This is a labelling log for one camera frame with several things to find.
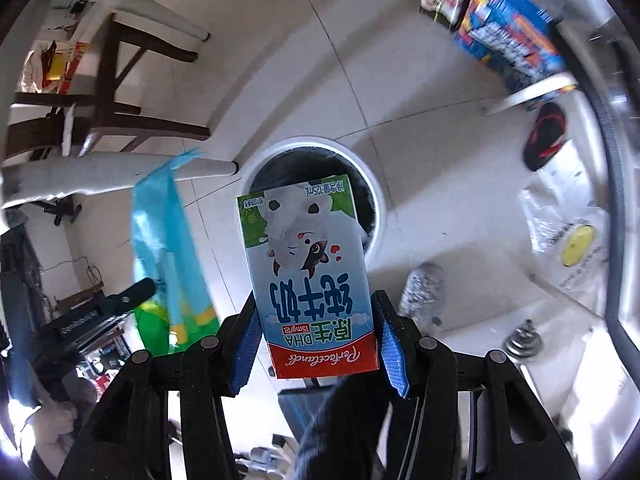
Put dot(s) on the black and red slipper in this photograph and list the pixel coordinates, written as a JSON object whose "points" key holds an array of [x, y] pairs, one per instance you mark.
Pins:
{"points": [[545, 135]]}

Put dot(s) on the dark wooden chair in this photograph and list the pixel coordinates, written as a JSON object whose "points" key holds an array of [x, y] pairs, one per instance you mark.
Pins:
{"points": [[107, 120]]}

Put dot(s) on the blue and green plastic bag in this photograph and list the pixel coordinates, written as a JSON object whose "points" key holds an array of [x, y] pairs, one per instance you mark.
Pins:
{"points": [[162, 240]]}

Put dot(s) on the person's dark trouser leg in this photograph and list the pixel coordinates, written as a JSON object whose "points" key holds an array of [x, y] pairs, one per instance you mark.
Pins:
{"points": [[340, 430]]}

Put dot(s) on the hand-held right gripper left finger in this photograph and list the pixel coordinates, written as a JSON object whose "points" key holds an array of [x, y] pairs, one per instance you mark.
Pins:
{"points": [[244, 351]]}

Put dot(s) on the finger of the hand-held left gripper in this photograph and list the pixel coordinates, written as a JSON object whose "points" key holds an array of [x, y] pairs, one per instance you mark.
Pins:
{"points": [[131, 294]]}

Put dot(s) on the red and yellow bag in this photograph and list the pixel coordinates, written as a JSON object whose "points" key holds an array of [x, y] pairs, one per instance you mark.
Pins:
{"points": [[62, 65]]}

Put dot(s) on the blue printed cardboard box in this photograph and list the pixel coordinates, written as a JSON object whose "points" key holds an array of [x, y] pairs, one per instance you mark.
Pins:
{"points": [[515, 30]]}

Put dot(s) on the crumpled silver foil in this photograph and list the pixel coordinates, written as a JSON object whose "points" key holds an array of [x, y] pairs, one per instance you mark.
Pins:
{"points": [[422, 292]]}

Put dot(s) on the white bin with black liner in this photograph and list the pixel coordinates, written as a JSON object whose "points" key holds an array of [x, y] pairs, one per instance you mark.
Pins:
{"points": [[367, 180]]}

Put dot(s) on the metal dumbbell weight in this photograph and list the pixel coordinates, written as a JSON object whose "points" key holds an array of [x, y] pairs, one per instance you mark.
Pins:
{"points": [[524, 340]]}

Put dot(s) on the clear bag with yellow disc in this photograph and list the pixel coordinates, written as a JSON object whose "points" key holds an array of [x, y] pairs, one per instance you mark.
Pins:
{"points": [[565, 245]]}

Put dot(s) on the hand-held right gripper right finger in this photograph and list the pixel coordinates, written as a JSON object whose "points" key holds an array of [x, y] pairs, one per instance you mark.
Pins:
{"points": [[395, 356]]}

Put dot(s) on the cartoon cow milk carton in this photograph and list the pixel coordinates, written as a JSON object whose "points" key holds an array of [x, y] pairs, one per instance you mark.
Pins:
{"points": [[310, 285]]}

